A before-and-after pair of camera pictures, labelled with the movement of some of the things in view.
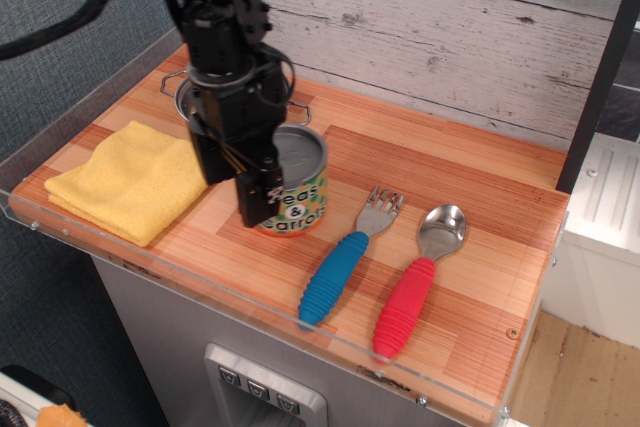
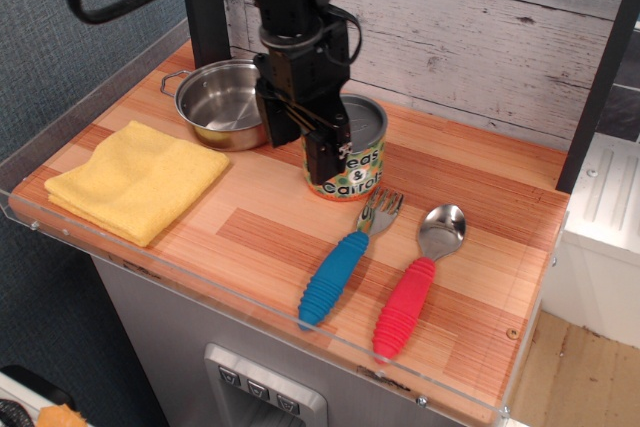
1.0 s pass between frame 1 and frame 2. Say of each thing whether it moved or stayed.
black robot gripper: moved
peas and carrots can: moved
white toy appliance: stayed
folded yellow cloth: stayed
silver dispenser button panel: stayed
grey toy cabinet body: stayed
